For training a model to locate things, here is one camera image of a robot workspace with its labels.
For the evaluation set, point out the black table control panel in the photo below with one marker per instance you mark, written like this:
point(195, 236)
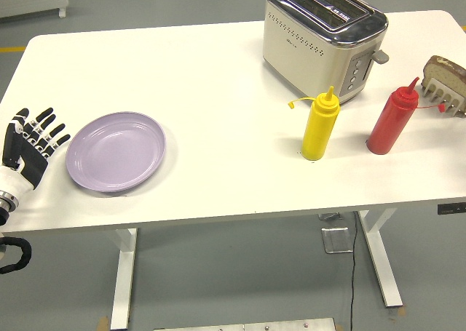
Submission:
point(451, 209)

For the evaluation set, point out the silver toast rack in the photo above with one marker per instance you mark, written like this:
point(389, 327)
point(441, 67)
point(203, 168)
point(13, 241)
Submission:
point(455, 97)

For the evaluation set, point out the brown bread slice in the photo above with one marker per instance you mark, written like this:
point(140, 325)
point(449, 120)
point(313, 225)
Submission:
point(442, 72)

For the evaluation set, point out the small grey floor bracket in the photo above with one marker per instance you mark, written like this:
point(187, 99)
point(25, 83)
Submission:
point(331, 217)

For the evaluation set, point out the white table leg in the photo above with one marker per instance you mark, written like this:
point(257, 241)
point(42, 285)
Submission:
point(123, 273)
point(382, 265)

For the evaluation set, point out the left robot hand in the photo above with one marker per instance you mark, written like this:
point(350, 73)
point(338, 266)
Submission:
point(31, 163)

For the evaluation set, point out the yellow squeeze bottle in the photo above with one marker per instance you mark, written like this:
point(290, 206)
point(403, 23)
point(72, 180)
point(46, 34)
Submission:
point(320, 127)

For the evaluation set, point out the long metal floor plate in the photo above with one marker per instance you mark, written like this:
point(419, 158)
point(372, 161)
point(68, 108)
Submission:
point(244, 324)

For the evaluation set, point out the cream and chrome toaster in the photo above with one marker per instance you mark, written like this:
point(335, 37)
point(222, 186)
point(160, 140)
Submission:
point(302, 54)

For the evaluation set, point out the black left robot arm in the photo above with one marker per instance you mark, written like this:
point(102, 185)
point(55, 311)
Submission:
point(6, 202)

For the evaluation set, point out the red squeeze bottle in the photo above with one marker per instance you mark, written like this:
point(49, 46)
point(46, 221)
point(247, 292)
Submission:
point(389, 127)

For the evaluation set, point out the purple round plate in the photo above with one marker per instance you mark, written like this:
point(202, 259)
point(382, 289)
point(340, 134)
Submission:
point(116, 152)

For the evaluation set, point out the square metal floor plate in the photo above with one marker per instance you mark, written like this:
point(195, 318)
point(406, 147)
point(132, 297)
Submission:
point(336, 241)

